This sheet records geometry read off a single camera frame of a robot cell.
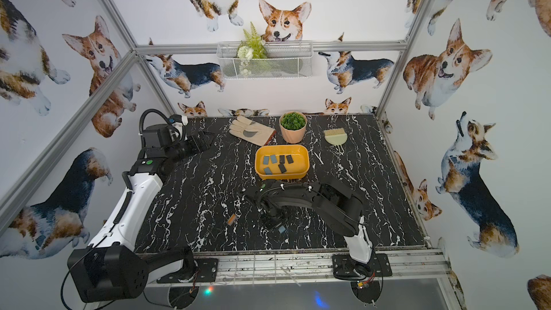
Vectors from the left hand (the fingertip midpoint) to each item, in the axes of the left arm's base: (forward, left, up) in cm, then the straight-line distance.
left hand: (210, 133), depth 79 cm
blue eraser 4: (-27, -26, -25) cm, 45 cm away
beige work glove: (+23, -9, -27) cm, 36 cm away
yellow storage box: (0, -33, -28) cm, 43 cm away
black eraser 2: (+6, -30, -27) cm, 40 cm away
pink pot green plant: (+18, -31, -17) cm, 40 cm away
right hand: (-26, -24, -26) cm, 44 cm away
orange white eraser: (-23, -6, -27) cm, 36 cm away
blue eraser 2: (+6, -22, -27) cm, 35 cm away
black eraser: (+6, -26, -27) cm, 38 cm away
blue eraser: (+5, -18, -27) cm, 33 cm away
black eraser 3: (+1, -26, -27) cm, 37 cm away
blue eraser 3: (-1, -19, -27) cm, 33 cm away
